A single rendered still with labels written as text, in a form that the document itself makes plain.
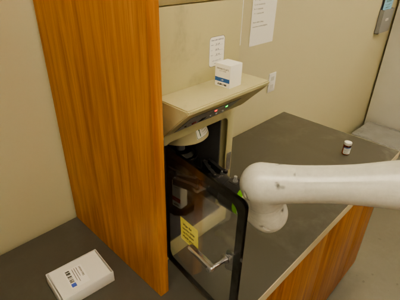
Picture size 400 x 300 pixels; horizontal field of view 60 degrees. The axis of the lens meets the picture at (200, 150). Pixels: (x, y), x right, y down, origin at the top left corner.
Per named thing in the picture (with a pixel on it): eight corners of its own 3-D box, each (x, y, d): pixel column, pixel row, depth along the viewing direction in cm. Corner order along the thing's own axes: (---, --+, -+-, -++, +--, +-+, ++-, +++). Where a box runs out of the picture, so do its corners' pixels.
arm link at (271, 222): (275, 247, 93) (297, 218, 97) (269, 223, 84) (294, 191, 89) (234, 222, 102) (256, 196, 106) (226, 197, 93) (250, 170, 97)
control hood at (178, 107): (155, 135, 88) (153, 97, 83) (236, 102, 108) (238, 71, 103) (186, 151, 81) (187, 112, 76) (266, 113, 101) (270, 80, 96)
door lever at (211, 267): (203, 242, 86) (203, 234, 85) (228, 266, 80) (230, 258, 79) (186, 252, 83) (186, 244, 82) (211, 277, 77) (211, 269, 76)
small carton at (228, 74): (214, 84, 92) (215, 62, 89) (226, 80, 95) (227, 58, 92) (229, 88, 89) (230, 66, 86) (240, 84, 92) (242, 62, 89)
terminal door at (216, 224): (168, 253, 108) (163, 142, 88) (234, 326, 88) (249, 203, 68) (165, 255, 108) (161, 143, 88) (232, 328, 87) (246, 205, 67)
